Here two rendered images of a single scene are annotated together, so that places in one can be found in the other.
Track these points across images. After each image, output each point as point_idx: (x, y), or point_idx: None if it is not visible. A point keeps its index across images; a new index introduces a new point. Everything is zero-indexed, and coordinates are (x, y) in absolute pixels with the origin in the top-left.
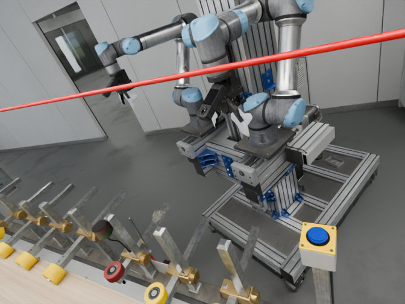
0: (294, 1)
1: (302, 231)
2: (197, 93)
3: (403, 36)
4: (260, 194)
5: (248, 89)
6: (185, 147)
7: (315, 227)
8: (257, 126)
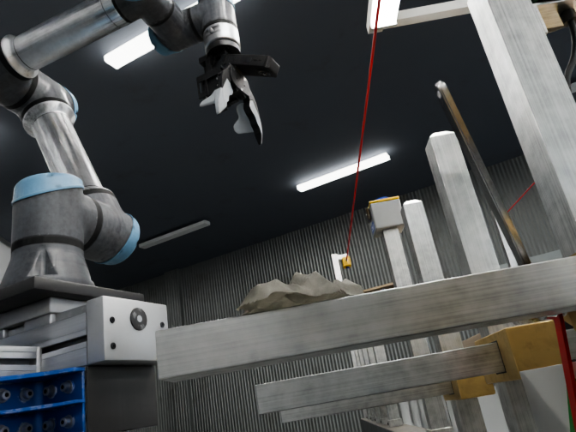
0: (70, 100)
1: (381, 199)
2: None
3: (370, 79)
4: (151, 425)
5: None
6: None
7: (375, 200)
8: (81, 237)
